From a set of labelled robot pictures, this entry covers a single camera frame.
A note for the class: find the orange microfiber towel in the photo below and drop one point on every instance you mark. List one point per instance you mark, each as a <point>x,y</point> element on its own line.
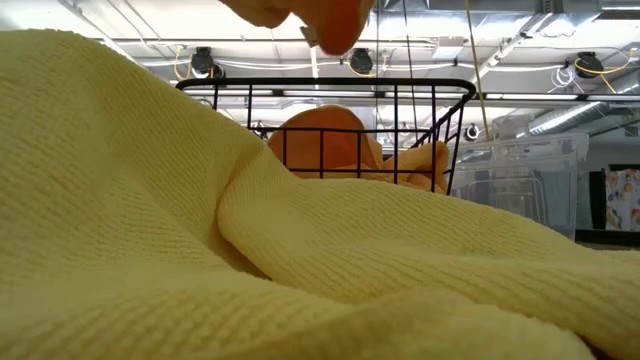
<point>302,150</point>
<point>340,25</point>

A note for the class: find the grey hanging cloth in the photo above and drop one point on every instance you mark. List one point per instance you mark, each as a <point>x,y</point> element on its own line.
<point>583,200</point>

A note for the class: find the clear plastic bin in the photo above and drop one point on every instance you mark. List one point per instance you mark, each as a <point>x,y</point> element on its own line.
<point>525,190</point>

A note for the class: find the small round ceiling fixture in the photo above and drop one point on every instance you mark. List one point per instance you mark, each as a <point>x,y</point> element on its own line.
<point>472,132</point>

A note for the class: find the colourful patterned hanging cloth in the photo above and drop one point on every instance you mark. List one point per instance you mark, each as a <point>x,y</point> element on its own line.
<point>622,200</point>

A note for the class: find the yellow microfiber towel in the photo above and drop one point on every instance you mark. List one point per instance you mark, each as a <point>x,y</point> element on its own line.
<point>150,200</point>

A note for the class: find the rig LED light bar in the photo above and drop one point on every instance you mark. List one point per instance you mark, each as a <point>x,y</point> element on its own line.
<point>530,96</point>

